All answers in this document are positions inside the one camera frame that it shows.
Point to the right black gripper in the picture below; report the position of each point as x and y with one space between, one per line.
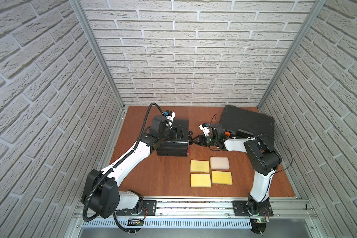
201 140

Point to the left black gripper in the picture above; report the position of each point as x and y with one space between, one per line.
172 131

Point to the black drawer cabinet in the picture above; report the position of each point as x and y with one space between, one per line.
175 148

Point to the yellow sponge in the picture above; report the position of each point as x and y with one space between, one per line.
219 177
197 166
200 180

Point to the beige sponge pad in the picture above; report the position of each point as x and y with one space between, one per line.
219 163

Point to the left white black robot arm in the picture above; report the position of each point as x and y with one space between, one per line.
101 195

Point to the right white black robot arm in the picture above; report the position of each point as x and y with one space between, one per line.
264 159

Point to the black plastic tool case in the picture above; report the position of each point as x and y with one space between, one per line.
243 123

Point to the white ventilation grille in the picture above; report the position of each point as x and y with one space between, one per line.
175 223

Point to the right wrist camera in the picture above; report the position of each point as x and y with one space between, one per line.
205 128

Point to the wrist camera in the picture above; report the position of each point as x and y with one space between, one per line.
170 115
205 128

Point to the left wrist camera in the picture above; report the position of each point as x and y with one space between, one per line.
170 115

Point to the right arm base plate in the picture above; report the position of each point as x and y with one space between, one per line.
241 207

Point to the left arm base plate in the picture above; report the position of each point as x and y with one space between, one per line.
148 206

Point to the left aluminium corner post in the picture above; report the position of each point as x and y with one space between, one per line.
84 21

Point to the aluminium corner post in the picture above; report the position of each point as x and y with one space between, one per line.
84 21
310 19

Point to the right aluminium corner post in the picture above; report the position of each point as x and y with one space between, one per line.
310 19

